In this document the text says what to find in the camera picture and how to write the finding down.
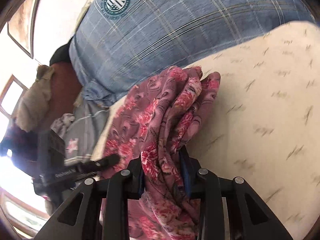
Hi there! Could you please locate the pink floral garment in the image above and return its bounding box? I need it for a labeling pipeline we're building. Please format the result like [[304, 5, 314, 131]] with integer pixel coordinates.
[[101, 66, 221, 239]]

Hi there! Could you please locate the grey star-print bedding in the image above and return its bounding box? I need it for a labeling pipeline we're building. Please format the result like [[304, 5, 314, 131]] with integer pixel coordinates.
[[64, 100, 109, 166]]

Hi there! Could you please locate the crumpled grey cloth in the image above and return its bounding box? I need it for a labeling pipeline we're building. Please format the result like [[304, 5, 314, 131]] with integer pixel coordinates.
[[51, 113, 75, 139]]

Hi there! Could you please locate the olive cloth on cushion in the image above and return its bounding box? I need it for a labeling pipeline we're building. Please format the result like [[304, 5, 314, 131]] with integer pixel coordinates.
[[15, 65, 55, 132]]

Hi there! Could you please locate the white leaf-print pillow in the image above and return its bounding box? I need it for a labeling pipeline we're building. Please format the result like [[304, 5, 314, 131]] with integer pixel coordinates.
[[187, 22, 319, 239]]

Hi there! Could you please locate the brown cushion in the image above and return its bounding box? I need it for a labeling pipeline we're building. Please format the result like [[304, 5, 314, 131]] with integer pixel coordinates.
[[36, 62, 82, 132]]

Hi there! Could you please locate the blue plaid pillow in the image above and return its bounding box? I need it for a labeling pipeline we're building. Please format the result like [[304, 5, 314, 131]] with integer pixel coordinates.
[[69, 0, 314, 106]]

